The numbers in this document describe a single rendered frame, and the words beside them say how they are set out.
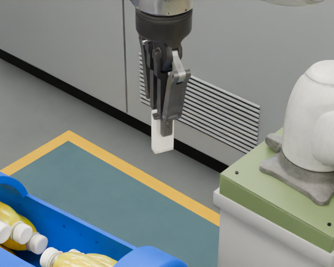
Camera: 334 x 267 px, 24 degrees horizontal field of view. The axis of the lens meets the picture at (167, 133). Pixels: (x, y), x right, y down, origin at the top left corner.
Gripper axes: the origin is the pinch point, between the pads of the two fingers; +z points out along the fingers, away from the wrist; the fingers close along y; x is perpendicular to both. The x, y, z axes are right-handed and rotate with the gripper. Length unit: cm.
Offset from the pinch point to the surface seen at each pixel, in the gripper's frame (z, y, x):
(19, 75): 152, -269, 33
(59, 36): 116, -239, 48
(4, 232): 33.7, -24.2, -21.3
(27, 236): 39, -27, -17
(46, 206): 38, -33, -11
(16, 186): 34, -36, -16
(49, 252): 31.8, -14.2, -15.5
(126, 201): 151, -150, 49
